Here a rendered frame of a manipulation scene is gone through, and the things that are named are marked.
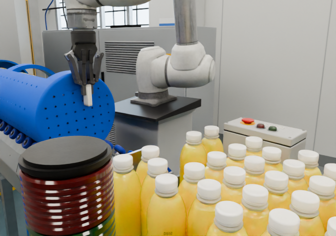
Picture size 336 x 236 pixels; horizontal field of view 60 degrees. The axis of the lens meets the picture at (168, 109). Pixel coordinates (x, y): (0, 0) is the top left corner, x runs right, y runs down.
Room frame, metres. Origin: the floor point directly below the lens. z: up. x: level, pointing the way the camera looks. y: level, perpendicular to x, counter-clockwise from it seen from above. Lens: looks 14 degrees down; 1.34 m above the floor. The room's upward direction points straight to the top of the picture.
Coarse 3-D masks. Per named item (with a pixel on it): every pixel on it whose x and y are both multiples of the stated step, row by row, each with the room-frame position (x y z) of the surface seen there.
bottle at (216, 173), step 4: (208, 164) 0.56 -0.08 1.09; (208, 168) 0.56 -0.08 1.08; (212, 168) 0.54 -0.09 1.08; (216, 168) 0.54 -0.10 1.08; (220, 168) 0.54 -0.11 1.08; (208, 172) 0.55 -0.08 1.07; (212, 172) 0.54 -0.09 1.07; (216, 172) 0.54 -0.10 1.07; (220, 172) 0.54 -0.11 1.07; (208, 176) 0.54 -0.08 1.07; (212, 176) 0.54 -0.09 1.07; (216, 176) 0.54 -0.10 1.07; (220, 176) 0.54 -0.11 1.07; (216, 180) 0.53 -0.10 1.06; (220, 180) 0.53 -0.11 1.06
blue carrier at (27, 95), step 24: (0, 72) 1.22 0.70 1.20; (24, 72) 1.61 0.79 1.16; (48, 72) 1.27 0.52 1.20; (0, 96) 1.09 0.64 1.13; (24, 96) 0.93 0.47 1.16; (48, 96) 0.86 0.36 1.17; (72, 96) 0.92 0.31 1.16; (96, 96) 0.98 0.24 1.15; (24, 120) 0.90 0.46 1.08; (48, 120) 0.86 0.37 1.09; (72, 120) 0.91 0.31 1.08; (96, 120) 0.97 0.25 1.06
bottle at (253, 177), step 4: (244, 168) 0.54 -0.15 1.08; (248, 172) 0.52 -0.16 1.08; (252, 172) 0.52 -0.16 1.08; (256, 172) 0.52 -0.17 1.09; (260, 172) 0.52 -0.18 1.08; (248, 176) 0.52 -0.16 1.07; (252, 176) 0.52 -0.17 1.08; (256, 176) 0.52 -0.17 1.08; (260, 176) 0.52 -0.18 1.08; (248, 180) 0.52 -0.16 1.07; (252, 180) 0.52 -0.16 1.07; (256, 180) 0.51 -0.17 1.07; (260, 180) 0.52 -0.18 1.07; (260, 184) 0.51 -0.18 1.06
